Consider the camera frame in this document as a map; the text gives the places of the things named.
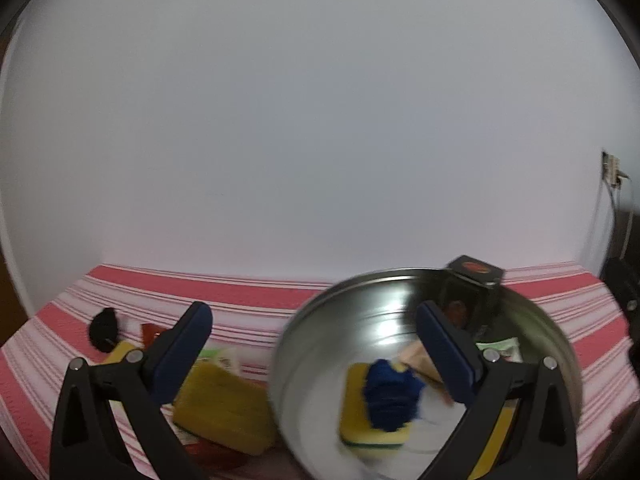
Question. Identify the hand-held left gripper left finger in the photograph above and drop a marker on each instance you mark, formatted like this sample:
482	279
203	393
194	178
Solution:
180	355

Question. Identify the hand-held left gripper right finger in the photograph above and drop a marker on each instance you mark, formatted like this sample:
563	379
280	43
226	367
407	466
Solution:
445	355

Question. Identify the pink snack packet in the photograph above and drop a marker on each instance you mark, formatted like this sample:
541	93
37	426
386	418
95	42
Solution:
417	360

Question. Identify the dark red snack wrapper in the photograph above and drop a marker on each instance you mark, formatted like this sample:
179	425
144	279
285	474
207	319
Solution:
150	332

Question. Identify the green snack packet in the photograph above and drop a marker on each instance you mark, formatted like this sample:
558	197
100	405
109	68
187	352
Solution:
500	346

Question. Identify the blue scrubber ball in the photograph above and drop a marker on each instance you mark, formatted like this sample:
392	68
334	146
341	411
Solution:
390	395

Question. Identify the small black carton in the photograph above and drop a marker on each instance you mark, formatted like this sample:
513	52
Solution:
475	267

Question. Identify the round blue cookie tin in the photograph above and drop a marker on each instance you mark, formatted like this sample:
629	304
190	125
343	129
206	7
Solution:
310	360

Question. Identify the red striped tablecloth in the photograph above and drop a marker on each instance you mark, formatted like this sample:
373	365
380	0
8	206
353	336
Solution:
75	305

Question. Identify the dark furniture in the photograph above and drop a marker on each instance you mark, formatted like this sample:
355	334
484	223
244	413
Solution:
622	285

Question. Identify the white wall socket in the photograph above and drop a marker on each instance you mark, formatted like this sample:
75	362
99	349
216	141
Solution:
614	170

